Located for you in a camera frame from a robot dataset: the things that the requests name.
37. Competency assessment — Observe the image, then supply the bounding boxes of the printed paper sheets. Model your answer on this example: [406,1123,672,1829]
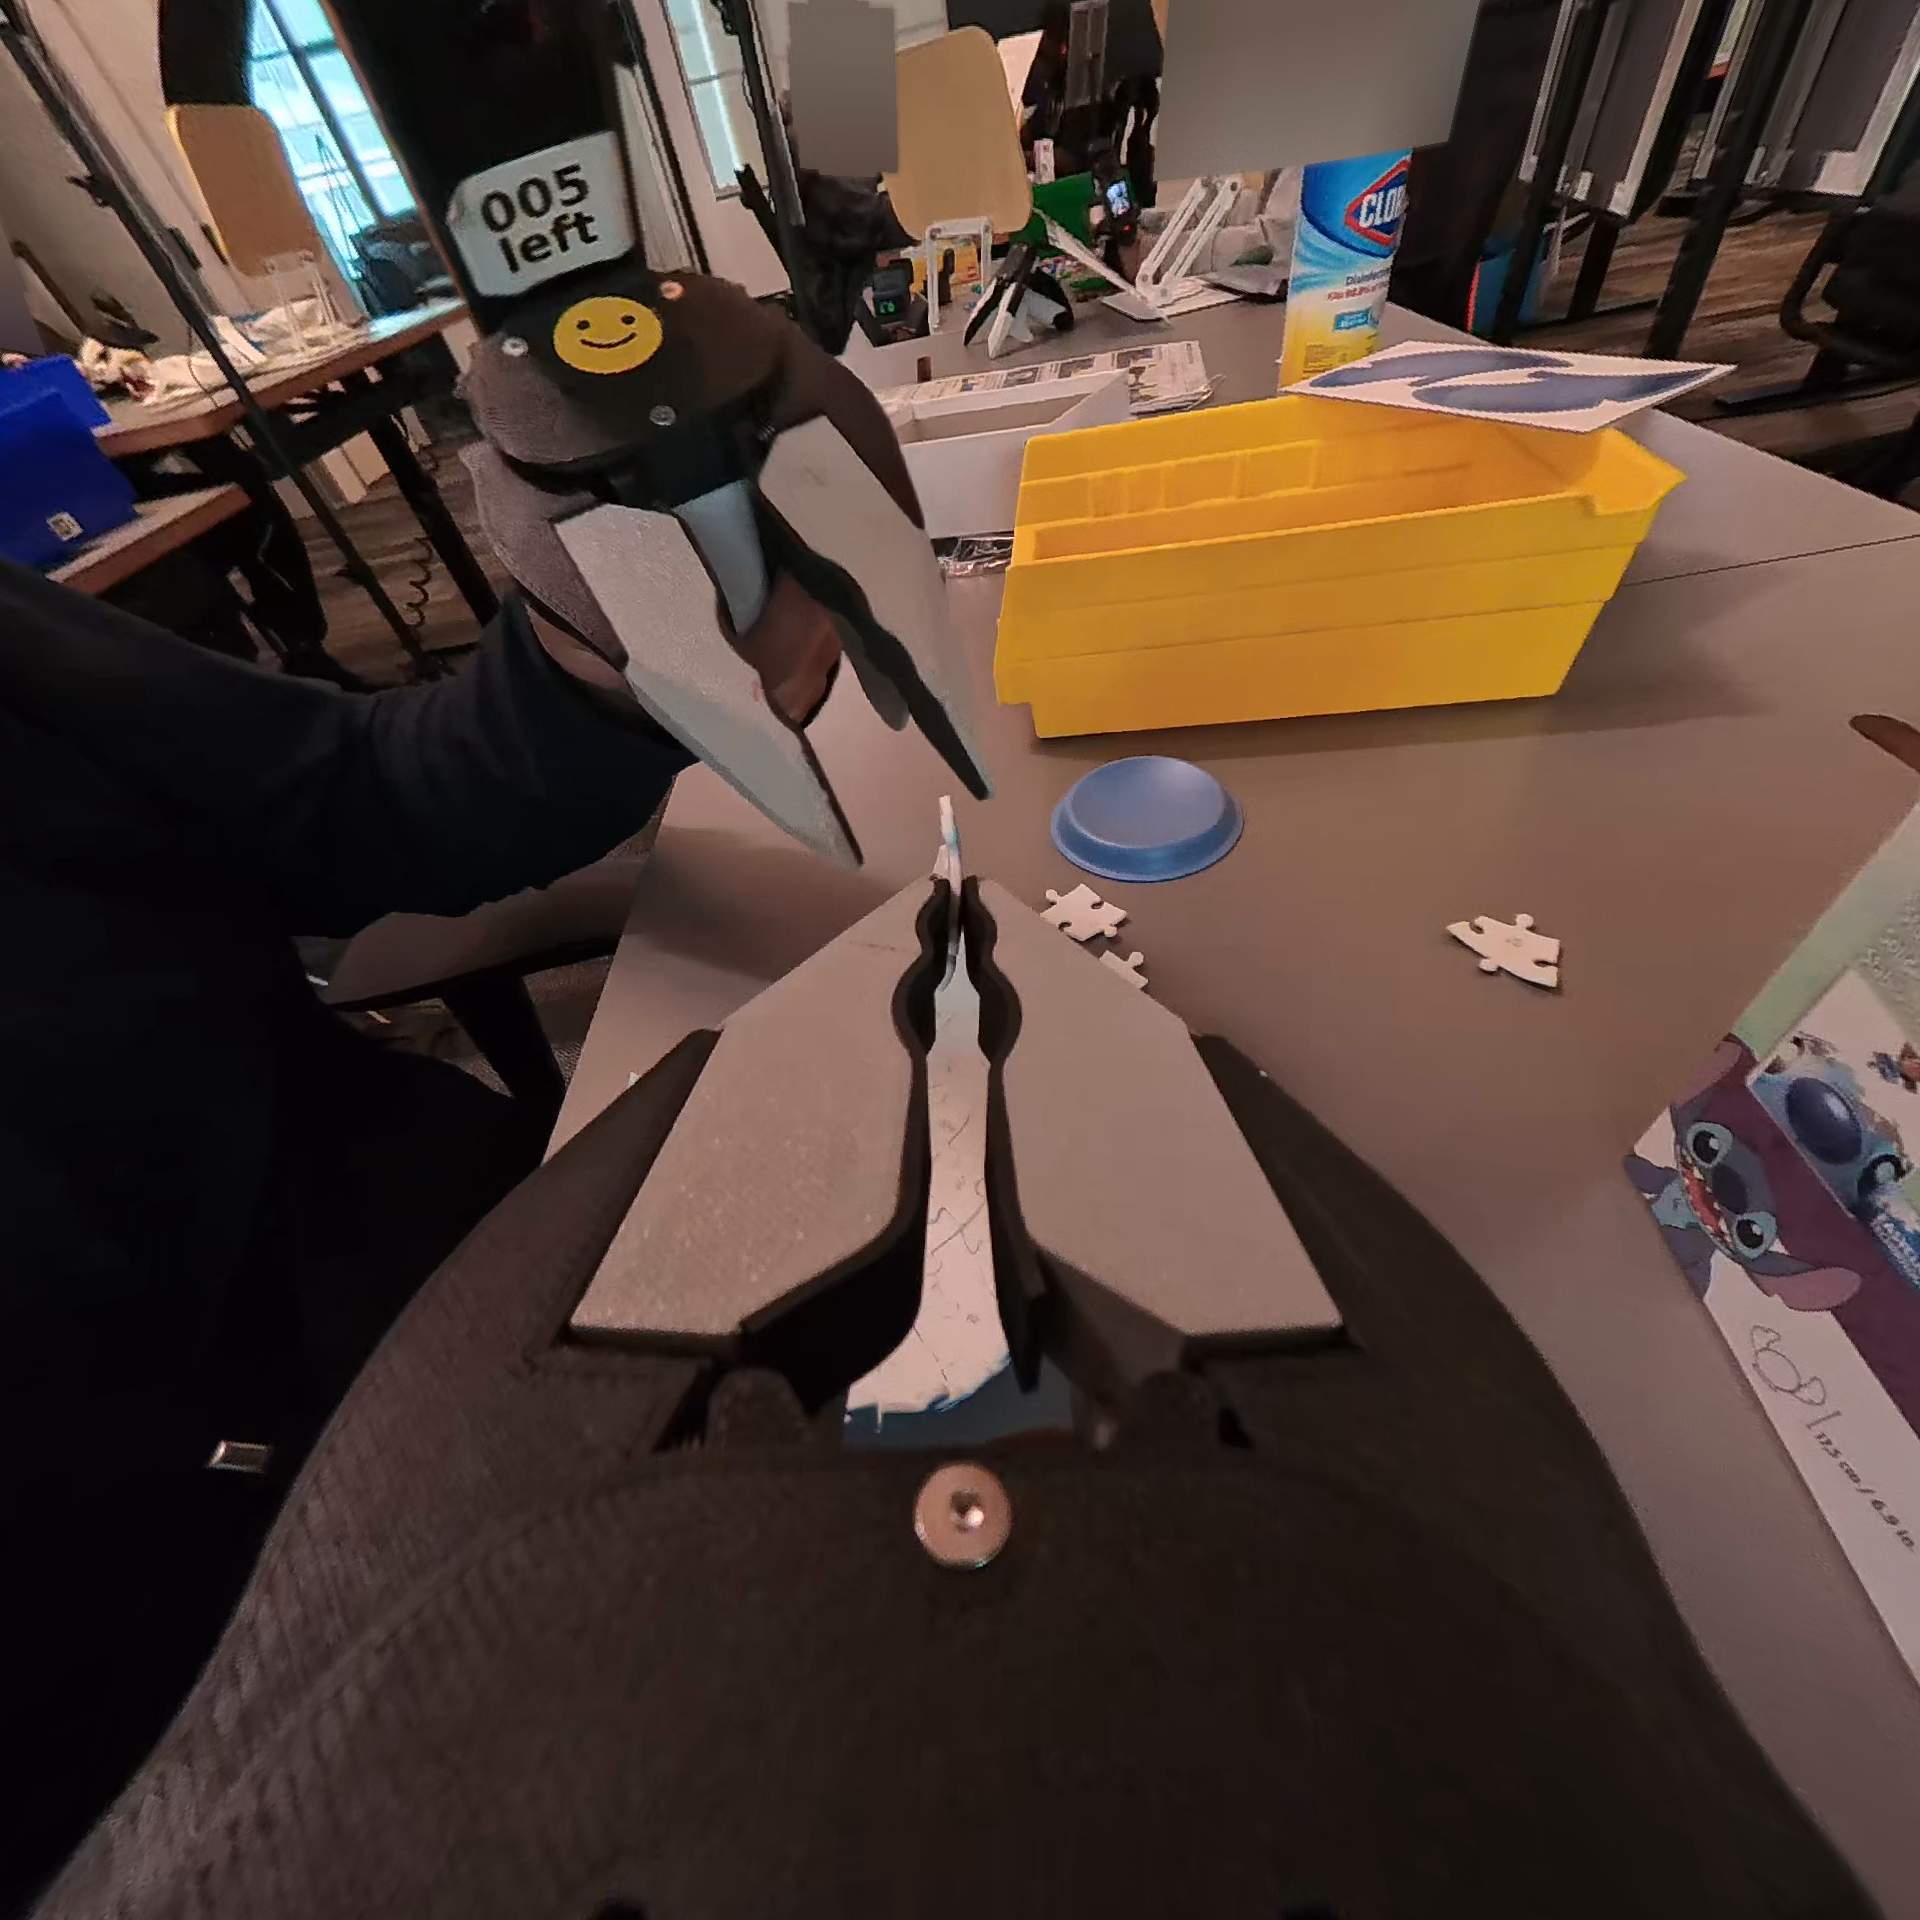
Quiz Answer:
[1049,343,1212,416]

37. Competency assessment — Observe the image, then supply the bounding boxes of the person's left hand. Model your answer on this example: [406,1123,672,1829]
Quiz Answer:
[721,570,847,730]

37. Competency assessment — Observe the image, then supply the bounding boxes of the blue and white printed card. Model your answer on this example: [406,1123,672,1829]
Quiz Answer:
[1283,340,1740,437]

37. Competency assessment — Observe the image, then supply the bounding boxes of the cartoon puzzle box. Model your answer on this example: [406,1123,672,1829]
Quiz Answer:
[1628,816,1920,1683]

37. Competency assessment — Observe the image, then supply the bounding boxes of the partly built puzzle ball shell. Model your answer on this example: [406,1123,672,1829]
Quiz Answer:
[849,795,1076,1450]

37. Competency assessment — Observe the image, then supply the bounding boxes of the blue plastic bin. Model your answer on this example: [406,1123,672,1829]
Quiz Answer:
[0,355,139,571]

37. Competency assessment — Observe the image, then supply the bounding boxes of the person's left forearm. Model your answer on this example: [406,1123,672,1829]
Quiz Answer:
[0,555,700,962]

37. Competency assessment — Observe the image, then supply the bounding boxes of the light wooden chair back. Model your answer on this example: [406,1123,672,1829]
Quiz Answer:
[883,28,1033,236]

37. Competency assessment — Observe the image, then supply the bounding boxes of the yellow plastic bin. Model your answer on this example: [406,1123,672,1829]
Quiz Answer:
[1012,394,1687,578]
[998,533,1644,663]
[992,598,1614,740]

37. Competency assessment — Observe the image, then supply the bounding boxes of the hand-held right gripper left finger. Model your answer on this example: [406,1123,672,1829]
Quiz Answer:
[568,874,963,1419]

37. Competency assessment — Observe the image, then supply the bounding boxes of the white folding stand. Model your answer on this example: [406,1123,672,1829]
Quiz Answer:
[1131,175,1250,319]

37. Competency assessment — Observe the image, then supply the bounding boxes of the blue round puzzle stand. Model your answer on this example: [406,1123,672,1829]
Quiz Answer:
[1049,755,1249,885]

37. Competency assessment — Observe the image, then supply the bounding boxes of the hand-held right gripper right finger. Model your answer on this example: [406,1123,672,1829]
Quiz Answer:
[961,874,1347,1450]

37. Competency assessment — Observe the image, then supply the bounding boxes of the white shallow tray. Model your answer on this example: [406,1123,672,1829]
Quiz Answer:
[879,372,1135,541]

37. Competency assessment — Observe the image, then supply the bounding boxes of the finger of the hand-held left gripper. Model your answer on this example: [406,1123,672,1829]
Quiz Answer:
[552,503,870,874]
[754,414,994,799]

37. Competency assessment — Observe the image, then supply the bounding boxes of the disinfecting wipes canister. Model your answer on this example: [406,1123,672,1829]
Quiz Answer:
[1281,151,1416,395]

